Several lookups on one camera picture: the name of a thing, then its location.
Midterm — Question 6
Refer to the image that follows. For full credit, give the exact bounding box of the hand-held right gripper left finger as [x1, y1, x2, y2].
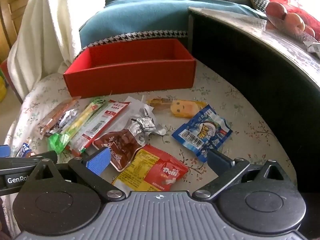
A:
[32, 147, 127, 202]

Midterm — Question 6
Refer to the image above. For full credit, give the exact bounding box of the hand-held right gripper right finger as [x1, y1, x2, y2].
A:
[191, 149, 290, 202]

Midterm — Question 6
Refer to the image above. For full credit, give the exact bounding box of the brown silver meat snack packet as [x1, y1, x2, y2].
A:
[92, 106, 167, 172]

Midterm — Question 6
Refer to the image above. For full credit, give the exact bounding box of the red white strip snack packet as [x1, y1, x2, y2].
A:
[66, 100, 132, 155]

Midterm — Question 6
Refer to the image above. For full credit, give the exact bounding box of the blue sausage packet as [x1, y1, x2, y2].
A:
[171, 104, 233, 163]

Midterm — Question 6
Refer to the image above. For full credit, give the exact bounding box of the green yellow stick snack packet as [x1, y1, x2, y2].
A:
[47, 97, 110, 154]

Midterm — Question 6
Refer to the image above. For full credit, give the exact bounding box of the red yellow gummy packet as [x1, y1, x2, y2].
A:
[111, 144, 189, 193]

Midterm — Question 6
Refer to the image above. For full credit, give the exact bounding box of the clear orange stick snack packet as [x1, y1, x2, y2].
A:
[37, 97, 80, 138]

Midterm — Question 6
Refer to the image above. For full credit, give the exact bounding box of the yellow orange snack packet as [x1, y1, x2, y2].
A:
[146, 98, 208, 118]

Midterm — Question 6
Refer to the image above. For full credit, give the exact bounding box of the red cardboard box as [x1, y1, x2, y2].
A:
[62, 39, 196, 98]

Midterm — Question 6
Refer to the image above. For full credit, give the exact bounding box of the small blue white packet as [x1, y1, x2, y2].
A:
[16, 142, 34, 158]

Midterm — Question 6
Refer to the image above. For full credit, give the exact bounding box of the dark white-print snack packet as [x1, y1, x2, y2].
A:
[47, 109, 79, 137]

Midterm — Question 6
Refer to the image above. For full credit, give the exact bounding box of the plain white snack packet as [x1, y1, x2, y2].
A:
[122, 96, 154, 120]

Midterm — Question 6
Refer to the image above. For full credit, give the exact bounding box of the black curved table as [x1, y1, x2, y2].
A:
[187, 6, 320, 193]

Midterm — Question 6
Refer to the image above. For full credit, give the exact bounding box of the cream white blanket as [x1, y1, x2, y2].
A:
[7, 0, 108, 103]

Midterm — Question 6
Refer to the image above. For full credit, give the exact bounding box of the blue sofa cushion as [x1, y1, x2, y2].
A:
[79, 0, 265, 49]

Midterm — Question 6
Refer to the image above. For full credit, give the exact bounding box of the silver wrapper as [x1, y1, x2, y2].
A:
[304, 41, 320, 54]

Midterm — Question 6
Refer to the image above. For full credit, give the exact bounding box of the red apple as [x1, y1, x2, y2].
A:
[304, 25, 316, 38]
[265, 1, 288, 22]
[284, 12, 305, 32]

